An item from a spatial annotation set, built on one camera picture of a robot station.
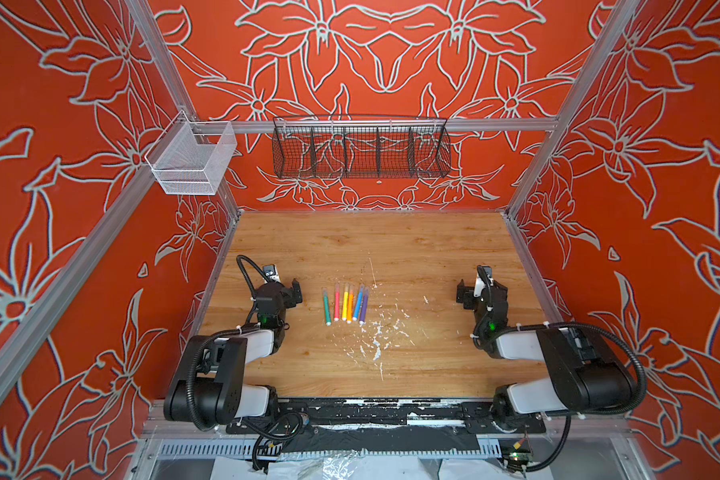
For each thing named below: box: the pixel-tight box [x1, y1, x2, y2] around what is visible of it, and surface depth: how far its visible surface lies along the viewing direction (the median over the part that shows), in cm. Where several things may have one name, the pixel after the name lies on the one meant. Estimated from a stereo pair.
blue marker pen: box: [352, 291, 363, 321], surface depth 94 cm
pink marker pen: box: [334, 282, 342, 321], surface depth 94 cm
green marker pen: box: [321, 287, 332, 327], surface depth 94 cm
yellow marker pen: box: [342, 291, 349, 321], surface depth 94 cm
